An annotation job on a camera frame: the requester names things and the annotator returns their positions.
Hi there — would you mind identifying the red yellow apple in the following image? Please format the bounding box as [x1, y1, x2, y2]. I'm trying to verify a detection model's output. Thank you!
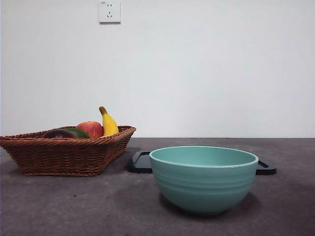
[76, 120, 104, 139]

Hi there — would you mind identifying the yellow banana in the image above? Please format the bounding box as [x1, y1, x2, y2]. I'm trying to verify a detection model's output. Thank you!
[98, 106, 120, 137]

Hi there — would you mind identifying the white wall power socket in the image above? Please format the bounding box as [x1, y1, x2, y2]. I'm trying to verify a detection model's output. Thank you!
[99, 1, 122, 25]

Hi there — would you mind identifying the dark purple plum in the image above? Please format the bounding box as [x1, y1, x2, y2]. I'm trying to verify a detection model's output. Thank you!
[41, 128, 77, 139]

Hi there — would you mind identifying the brown wicker basket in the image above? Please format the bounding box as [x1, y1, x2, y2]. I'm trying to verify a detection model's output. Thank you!
[0, 125, 137, 177]

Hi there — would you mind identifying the black rectangular tray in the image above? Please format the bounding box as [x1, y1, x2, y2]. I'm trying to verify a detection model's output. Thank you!
[127, 151, 277, 176]

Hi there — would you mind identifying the green avocado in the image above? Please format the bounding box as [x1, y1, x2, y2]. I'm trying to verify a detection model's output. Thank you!
[63, 127, 91, 139]

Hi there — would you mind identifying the teal ribbed bowl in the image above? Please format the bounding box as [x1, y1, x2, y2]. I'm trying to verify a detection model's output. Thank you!
[149, 146, 259, 216]

